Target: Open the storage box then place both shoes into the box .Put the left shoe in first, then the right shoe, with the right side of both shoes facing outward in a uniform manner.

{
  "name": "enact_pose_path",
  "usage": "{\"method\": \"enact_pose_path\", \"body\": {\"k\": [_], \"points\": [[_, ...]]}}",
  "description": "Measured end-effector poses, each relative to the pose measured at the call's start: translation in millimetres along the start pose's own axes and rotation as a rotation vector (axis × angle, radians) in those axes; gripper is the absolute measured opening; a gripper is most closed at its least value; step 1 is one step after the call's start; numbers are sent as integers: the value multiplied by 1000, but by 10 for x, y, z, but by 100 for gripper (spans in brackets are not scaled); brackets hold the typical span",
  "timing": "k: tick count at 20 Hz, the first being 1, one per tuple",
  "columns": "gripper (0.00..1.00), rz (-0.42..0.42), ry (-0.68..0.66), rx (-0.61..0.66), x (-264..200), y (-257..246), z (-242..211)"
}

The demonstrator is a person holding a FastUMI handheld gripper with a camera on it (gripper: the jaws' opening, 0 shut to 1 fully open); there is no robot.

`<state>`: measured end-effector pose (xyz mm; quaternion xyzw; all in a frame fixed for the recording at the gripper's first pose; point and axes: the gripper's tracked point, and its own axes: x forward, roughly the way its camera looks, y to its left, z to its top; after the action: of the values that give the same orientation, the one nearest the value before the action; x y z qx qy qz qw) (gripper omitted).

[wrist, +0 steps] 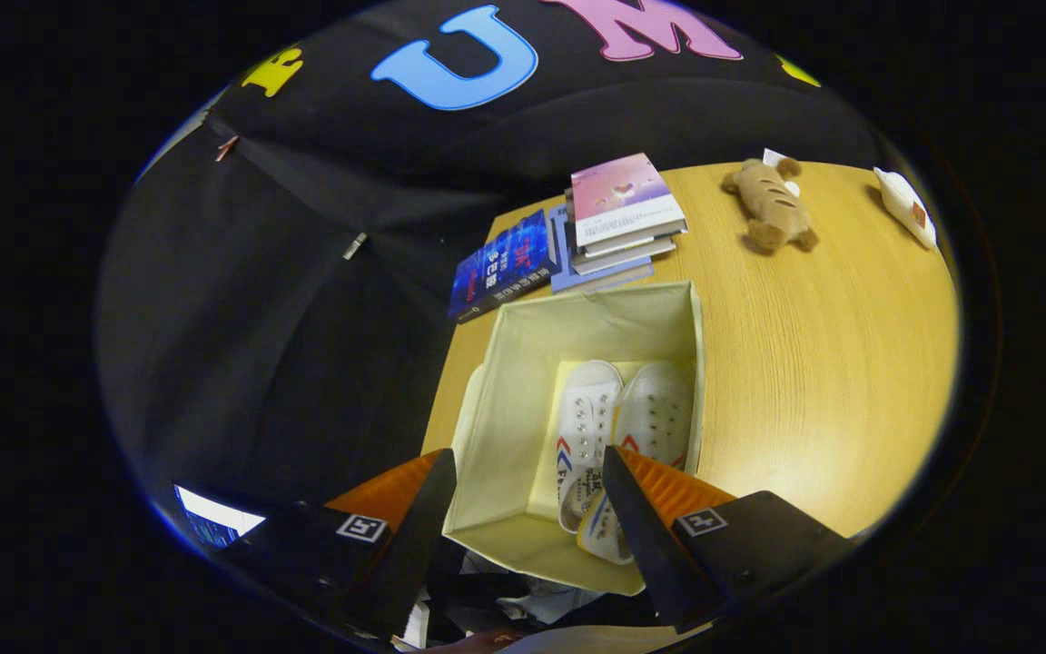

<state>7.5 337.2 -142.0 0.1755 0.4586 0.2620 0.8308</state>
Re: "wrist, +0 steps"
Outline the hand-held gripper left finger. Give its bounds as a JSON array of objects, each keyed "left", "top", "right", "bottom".
[{"left": 232, "top": 448, "right": 459, "bottom": 640}]

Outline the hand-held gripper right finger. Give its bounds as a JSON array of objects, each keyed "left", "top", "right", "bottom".
[{"left": 601, "top": 445, "right": 856, "bottom": 633}]

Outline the white canvas shoe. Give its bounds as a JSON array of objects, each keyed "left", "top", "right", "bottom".
[
  {"left": 577, "top": 361, "right": 696, "bottom": 567},
  {"left": 557, "top": 360, "right": 625, "bottom": 534}
]

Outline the cream fabric storage box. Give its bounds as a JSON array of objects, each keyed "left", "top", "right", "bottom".
[{"left": 442, "top": 279, "right": 706, "bottom": 597}]

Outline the computer monitor screen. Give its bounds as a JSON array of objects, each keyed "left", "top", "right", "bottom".
[{"left": 173, "top": 483, "right": 268, "bottom": 550}]

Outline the light blue book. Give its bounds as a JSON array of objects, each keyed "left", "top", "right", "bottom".
[{"left": 548, "top": 204, "right": 655, "bottom": 294}]

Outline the black backdrop cloth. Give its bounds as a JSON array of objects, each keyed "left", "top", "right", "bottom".
[{"left": 94, "top": 0, "right": 887, "bottom": 546}]

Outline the grey book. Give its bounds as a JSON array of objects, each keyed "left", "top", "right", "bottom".
[{"left": 563, "top": 186, "right": 678, "bottom": 277}]

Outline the dark blue book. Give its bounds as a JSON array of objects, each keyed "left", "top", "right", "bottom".
[{"left": 448, "top": 208, "right": 562, "bottom": 325}]

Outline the pink cover book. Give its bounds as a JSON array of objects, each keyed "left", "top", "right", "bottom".
[{"left": 570, "top": 152, "right": 689, "bottom": 249}]

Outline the brown bread plush toy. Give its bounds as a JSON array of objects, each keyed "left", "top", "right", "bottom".
[{"left": 721, "top": 149, "right": 820, "bottom": 254}]

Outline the white plush toy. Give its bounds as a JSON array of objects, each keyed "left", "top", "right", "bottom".
[{"left": 873, "top": 167, "right": 939, "bottom": 251}]

